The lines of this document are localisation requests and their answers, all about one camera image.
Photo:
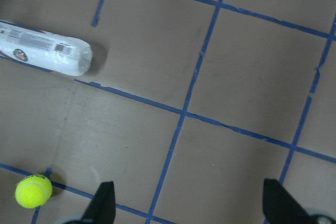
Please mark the tennis ball front of table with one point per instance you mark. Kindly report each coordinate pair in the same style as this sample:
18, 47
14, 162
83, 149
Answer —
33, 191

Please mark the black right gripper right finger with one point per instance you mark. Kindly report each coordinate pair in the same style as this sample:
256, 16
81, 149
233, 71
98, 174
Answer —
280, 207

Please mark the clear tennis ball can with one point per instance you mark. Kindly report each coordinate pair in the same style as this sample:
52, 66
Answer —
66, 55

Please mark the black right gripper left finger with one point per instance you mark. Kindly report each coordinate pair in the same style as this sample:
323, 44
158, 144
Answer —
102, 209

